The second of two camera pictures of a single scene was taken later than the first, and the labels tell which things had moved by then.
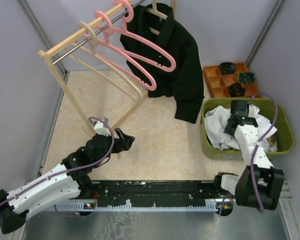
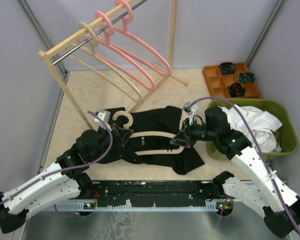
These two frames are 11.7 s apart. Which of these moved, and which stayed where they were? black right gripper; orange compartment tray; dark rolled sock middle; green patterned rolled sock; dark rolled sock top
Moved: black right gripper
Stayed: dark rolled sock top; orange compartment tray; dark rolled sock middle; green patterned rolled sock
